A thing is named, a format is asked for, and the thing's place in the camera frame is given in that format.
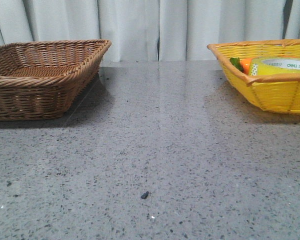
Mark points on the white curtain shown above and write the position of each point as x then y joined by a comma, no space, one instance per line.
150,30

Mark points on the orange toy carrot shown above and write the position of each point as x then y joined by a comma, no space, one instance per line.
242,65

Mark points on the yellow woven basket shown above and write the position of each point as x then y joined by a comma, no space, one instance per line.
275,92

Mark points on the brown wicker basket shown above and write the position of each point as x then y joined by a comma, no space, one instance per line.
41,80

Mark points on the yellow packing tape roll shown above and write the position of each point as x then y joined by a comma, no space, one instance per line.
274,65

